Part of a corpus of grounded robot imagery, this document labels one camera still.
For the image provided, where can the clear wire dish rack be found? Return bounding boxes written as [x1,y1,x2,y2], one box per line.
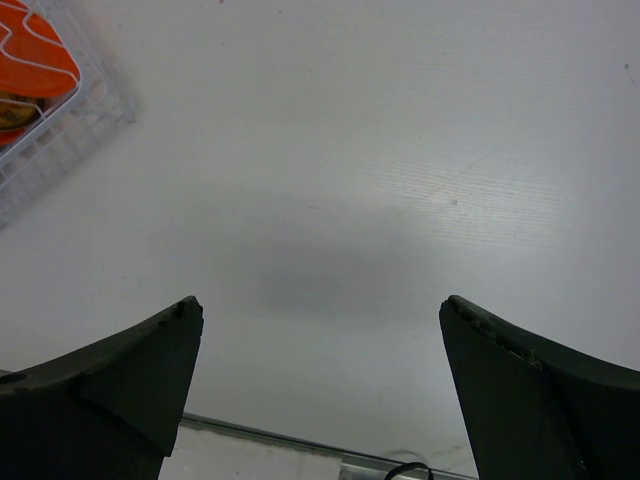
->
[1,1,135,225]

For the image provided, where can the orange plastic plate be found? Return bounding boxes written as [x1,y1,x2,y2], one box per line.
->
[1,1,80,98]
[0,128,25,147]

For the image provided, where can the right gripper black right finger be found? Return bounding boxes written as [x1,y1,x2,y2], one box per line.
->
[439,295,639,479]

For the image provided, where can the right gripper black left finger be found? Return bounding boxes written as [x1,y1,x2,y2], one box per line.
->
[1,296,203,479]

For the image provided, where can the black cable at table edge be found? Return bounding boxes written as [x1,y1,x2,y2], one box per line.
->
[383,461,432,480]

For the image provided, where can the yellow patterned plate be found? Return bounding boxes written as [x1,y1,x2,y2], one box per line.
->
[1,91,44,131]

